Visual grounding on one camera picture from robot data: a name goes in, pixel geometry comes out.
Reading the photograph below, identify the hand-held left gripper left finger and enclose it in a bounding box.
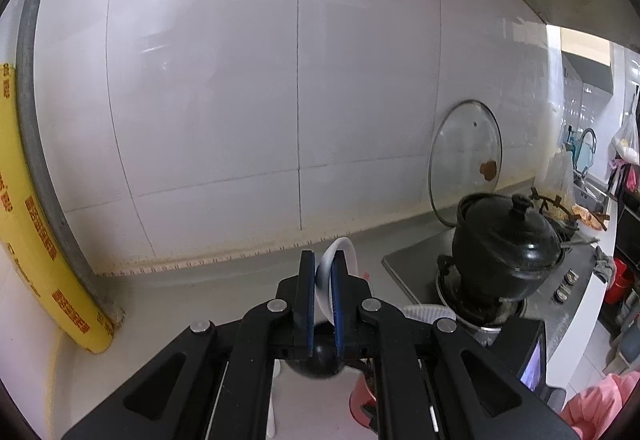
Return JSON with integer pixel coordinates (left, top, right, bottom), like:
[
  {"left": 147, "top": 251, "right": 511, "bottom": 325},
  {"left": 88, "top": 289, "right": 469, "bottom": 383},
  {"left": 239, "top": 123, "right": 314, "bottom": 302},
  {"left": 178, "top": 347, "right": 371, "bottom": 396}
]
[{"left": 62, "top": 250, "right": 317, "bottom": 440}]

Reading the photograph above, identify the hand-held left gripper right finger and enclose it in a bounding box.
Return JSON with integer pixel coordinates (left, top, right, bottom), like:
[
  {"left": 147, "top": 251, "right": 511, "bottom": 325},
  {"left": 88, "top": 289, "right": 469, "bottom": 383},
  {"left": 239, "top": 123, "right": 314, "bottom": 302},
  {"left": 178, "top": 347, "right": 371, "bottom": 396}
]
[{"left": 327, "top": 256, "right": 576, "bottom": 440}]

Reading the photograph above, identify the white ceramic spoon printed handle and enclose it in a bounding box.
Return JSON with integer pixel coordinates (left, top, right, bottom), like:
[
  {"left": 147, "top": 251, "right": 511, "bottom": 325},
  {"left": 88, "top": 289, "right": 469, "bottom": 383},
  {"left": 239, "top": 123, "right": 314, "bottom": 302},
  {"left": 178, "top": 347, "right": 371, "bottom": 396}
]
[{"left": 315, "top": 237, "right": 360, "bottom": 323}]

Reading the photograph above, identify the small black spoon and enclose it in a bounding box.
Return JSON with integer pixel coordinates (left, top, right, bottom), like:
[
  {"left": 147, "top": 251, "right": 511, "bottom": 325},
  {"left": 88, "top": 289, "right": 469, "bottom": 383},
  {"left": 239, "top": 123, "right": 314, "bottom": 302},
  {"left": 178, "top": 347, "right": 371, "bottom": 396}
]
[{"left": 286, "top": 327, "right": 351, "bottom": 380}]

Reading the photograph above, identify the steel gas stove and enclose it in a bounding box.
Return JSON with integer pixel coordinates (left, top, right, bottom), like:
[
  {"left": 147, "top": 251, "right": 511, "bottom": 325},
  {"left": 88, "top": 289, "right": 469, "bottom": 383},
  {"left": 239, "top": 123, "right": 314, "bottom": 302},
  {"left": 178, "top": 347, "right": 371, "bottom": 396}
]
[{"left": 382, "top": 220, "right": 601, "bottom": 356}]

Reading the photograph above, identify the black cooking pot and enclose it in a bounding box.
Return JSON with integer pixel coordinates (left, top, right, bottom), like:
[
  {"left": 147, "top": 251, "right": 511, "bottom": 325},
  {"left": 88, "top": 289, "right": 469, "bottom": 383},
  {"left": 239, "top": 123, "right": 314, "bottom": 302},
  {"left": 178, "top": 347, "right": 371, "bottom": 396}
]
[{"left": 451, "top": 192, "right": 563, "bottom": 303}]

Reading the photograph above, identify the pink clothing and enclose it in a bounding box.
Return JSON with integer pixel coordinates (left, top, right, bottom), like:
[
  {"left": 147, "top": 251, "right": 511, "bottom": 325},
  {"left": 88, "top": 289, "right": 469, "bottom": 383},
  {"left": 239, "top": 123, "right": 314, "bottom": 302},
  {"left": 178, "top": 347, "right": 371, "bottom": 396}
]
[{"left": 560, "top": 372, "right": 633, "bottom": 440}]

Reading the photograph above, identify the grey rag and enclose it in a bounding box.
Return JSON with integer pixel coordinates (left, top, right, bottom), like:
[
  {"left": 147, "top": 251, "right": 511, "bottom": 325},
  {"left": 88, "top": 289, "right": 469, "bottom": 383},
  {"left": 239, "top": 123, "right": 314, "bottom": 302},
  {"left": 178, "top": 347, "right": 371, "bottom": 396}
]
[{"left": 592, "top": 247, "right": 618, "bottom": 283}]

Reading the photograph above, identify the red bucket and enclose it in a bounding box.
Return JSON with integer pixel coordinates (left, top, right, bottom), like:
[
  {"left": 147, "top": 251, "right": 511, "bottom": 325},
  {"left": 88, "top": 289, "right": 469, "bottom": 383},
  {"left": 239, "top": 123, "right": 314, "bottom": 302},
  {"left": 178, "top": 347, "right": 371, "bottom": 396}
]
[{"left": 605, "top": 257, "right": 630, "bottom": 305}]

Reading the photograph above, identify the steel kitchen sink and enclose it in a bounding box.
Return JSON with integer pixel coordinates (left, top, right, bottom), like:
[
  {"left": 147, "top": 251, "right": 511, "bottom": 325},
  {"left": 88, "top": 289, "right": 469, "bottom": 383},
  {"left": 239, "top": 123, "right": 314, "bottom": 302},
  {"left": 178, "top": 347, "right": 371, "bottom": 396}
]
[{"left": 572, "top": 175, "right": 611, "bottom": 213}]

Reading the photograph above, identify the clear plastic bag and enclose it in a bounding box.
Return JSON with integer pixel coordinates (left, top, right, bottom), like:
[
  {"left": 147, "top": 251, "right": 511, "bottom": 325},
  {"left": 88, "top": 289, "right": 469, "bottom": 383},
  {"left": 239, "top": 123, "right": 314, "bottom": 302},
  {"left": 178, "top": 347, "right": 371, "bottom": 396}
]
[{"left": 547, "top": 147, "right": 576, "bottom": 208}]

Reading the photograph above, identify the pink hanging cloth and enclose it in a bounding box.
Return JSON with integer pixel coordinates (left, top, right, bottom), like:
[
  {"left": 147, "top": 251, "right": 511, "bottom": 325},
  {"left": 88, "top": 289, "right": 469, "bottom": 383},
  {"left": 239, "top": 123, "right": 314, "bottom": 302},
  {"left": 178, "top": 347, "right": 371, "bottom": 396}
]
[{"left": 607, "top": 160, "right": 640, "bottom": 193}]

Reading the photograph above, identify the glass pot lid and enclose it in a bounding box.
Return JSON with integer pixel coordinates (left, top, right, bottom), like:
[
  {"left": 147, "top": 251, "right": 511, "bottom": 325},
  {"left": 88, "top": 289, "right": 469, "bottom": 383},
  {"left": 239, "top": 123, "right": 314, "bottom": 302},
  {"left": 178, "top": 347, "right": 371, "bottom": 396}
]
[{"left": 428, "top": 100, "right": 503, "bottom": 227}]

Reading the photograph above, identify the steel kitchen faucet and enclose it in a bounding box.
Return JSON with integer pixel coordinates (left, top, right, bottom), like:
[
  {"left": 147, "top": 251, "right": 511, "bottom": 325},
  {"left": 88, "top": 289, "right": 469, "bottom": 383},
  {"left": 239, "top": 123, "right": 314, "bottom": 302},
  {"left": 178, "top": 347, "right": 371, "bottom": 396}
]
[{"left": 577, "top": 127, "right": 598, "bottom": 178}]

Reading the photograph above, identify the white hanging plastic bag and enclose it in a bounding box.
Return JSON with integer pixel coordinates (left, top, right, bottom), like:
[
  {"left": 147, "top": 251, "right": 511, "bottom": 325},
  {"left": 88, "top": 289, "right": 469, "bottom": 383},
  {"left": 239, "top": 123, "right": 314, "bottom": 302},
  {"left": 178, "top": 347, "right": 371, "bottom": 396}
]
[{"left": 611, "top": 112, "right": 640, "bottom": 165}]

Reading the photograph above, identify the grey vertical pipe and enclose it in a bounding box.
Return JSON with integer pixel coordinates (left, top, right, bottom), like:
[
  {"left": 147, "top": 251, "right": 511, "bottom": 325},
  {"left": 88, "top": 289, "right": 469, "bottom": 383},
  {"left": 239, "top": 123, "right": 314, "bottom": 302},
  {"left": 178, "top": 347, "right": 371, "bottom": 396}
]
[{"left": 16, "top": 0, "right": 126, "bottom": 325}]

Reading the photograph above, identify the yellow cling wrap roll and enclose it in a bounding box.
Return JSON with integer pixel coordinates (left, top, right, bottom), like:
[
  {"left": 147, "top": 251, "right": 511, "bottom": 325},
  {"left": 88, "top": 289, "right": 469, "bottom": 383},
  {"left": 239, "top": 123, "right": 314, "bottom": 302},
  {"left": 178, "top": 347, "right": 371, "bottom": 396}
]
[{"left": 0, "top": 62, "right": 117, "bottom": 355}]

